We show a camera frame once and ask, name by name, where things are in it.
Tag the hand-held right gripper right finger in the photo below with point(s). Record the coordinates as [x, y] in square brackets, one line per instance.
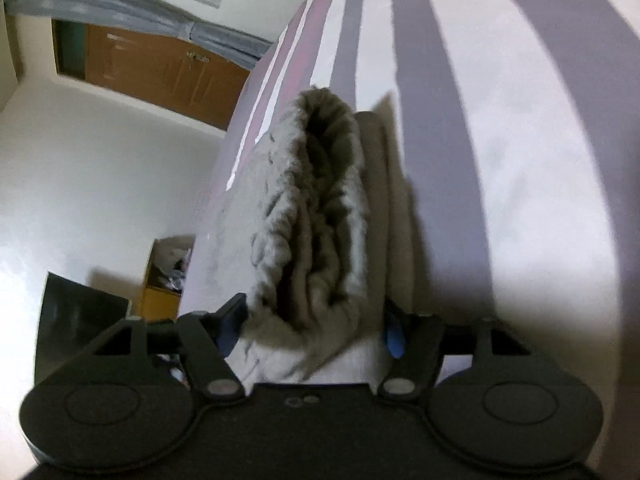
[396, 336]

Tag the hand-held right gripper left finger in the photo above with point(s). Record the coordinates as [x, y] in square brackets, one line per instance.
[229, 327]

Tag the grey pants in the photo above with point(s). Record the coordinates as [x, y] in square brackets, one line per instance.
[310, 200]

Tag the yellow cardboard box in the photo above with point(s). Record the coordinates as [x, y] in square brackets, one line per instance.
[160, 300]

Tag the dark flat panel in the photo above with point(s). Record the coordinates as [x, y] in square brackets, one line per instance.
[75, 310]

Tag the striped bed sheet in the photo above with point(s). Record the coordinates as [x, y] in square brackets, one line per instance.
[500, 135]

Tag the wooden door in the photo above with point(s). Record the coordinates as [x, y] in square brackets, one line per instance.
[160, 75]

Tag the grey curtain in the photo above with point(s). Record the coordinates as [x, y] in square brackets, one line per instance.
[125, 15]

